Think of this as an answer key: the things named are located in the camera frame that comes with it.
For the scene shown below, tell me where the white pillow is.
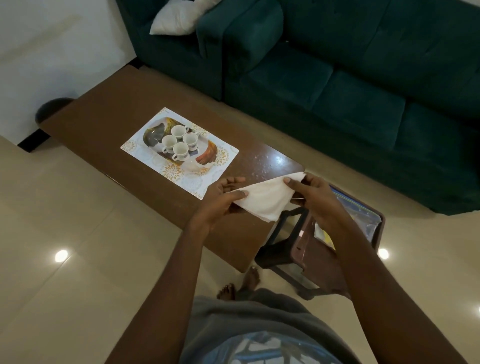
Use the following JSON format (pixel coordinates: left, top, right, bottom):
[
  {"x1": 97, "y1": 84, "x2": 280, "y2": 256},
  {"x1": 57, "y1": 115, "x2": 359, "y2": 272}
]
[{"x1": 149, "y1": 0, "x2": 222, "y2": 37}]

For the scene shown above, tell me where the person's right forearm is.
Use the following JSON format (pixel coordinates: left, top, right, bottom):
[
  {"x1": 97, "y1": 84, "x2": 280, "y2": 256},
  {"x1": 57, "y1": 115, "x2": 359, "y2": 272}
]
[{"x1": 328, "y1": 217, "x2": 470, "y2": 364}]

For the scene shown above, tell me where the long green sofa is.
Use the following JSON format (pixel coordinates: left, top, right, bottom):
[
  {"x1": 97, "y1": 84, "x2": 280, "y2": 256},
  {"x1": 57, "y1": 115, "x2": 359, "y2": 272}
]
[{"x1": 223, "y1": 0, "x2": 480, "y2": 217}]

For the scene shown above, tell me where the brown plastic stool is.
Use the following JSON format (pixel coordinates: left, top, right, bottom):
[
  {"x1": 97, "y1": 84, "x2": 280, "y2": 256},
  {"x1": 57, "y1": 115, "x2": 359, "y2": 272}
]
[{"x1": 254, "y1": 183, "x2": 387, "y2": 301}]

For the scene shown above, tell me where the person's left hand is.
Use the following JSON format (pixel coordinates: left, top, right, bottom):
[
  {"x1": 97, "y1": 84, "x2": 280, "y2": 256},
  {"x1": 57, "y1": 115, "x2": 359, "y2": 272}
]
[{"x1": 189, "y1": 176, "x2": 250, "y2": 236}]

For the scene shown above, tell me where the green armchair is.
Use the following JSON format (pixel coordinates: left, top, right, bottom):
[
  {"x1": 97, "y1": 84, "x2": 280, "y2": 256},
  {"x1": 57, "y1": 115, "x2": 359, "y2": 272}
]
[{"x1": 115, "y1": 0, "x2": 233, "y2": 101}]

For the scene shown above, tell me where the dark round waste bin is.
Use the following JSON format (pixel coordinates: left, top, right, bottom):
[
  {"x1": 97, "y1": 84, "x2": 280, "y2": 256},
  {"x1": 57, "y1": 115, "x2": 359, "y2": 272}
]
[{"x1": 34, "y1": 97, "x2": 76, "y2": 125}]

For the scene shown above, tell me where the person's right hand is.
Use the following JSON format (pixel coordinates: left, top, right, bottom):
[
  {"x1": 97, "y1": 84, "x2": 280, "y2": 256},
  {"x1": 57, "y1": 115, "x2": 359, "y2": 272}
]
[{"x1": 283, "y1": 172, "x2": 350, "y2": 230}]

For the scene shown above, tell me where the person's right foot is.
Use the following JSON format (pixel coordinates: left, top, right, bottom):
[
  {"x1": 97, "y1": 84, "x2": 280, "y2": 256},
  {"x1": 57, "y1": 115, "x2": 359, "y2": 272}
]
[{"x1": 239, "y1": 266, "x2": 262, "y2": 292}]

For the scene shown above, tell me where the person's grey shirt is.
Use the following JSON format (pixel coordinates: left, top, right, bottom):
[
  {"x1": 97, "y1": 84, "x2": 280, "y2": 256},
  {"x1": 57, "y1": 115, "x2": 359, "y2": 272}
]
[{"x1": 179, "y1": 287, "x2": 363, "y2": 364}]

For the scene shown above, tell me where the person's left forearm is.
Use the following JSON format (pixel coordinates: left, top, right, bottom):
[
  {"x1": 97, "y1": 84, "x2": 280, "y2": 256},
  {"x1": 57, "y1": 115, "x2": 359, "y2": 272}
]
[{"x1": 104, "y1": 221, "x2": 211, "y2": 364}]

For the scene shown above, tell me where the leaf print serving tray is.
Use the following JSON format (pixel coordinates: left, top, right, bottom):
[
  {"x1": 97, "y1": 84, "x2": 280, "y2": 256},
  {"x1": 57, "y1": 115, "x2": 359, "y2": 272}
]
[{"x1": 142, "y1": 117, "x2": 219, "y2": 174}]

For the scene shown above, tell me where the clear zip plastic bag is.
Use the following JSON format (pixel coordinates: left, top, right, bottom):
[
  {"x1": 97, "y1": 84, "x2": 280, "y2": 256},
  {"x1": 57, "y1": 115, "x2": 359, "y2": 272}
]
[{"x1": 313, "y1": 187, "x2": 383, "y2": 250}]

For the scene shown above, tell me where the white floral placemat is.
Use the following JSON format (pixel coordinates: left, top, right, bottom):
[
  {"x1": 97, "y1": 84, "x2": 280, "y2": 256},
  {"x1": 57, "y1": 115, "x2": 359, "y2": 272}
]
[{"x1": 119, "y1": 107, "x2": 240, "y2": 201}]

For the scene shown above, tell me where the brown wooden table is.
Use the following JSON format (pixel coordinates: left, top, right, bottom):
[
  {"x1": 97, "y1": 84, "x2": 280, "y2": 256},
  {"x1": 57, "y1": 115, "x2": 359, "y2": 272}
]
[{"x1": 39, "y1": 64, "x2": 305, "y2": 274}]

